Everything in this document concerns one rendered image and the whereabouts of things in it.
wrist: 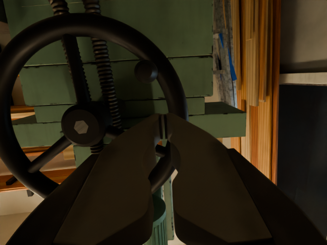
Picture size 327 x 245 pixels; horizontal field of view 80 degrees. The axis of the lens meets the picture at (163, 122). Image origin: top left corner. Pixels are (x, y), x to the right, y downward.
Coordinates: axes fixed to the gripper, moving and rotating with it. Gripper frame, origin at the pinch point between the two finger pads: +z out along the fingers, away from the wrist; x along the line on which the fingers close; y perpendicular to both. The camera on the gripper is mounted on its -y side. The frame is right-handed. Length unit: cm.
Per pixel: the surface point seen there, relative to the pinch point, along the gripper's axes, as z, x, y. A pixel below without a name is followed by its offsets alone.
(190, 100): 30.1, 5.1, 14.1
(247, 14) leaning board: 169, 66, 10
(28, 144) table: 27.0, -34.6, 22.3
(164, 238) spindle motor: 26, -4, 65
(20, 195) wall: 183, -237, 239
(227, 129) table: 27.7, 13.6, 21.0
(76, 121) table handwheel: 11.4, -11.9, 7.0
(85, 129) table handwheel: 11.0, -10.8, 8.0
